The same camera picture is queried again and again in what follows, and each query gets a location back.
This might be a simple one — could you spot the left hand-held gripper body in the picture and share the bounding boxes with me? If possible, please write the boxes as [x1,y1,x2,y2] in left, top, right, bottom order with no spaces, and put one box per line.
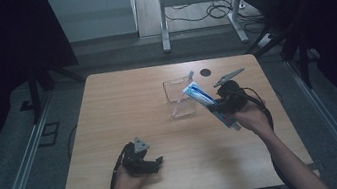
[117,134,158,180]

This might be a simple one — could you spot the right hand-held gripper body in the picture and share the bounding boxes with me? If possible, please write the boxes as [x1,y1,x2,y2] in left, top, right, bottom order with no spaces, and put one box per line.
[211,67,252,117]

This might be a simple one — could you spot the blue and white toothpaste tube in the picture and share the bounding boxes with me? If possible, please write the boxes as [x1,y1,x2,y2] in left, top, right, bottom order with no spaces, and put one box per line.
[181,75,243,139]

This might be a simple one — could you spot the pink toothbrush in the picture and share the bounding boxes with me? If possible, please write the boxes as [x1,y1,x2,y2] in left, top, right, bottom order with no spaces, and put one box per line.
[167,69,201,115]

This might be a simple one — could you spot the clear plastic cup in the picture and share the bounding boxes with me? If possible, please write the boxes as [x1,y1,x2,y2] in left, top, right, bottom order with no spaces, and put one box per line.
[161,74,200,120]

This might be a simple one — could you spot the person's right hand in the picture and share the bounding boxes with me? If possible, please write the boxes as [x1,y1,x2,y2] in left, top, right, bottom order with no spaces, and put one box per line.
[232,97,273,140]

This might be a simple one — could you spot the black table grommet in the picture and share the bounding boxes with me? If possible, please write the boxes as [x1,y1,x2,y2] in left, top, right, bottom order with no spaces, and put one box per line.
[199,67,213,78]

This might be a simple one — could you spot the white power strip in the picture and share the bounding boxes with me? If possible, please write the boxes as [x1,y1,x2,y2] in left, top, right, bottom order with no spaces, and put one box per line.
[256,32,277,51]

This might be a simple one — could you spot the black metal stand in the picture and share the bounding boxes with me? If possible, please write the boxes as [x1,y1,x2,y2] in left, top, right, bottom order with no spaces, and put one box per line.
[239,17,316,98]
[22,57,91,126]

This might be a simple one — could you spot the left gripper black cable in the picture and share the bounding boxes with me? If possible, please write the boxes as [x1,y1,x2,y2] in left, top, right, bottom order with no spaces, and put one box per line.
[102,143,136,189]

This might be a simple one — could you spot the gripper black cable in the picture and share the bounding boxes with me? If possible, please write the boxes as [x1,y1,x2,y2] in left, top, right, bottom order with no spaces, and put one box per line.
[240,81,303,189]
[102,143,136,189]

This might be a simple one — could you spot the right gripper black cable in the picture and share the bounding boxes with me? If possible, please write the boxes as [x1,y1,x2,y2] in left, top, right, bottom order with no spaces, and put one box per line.
[240,81,303,189]

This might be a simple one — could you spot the black floor cables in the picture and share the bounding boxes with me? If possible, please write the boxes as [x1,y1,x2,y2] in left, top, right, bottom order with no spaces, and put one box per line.
[164,0,270,48]

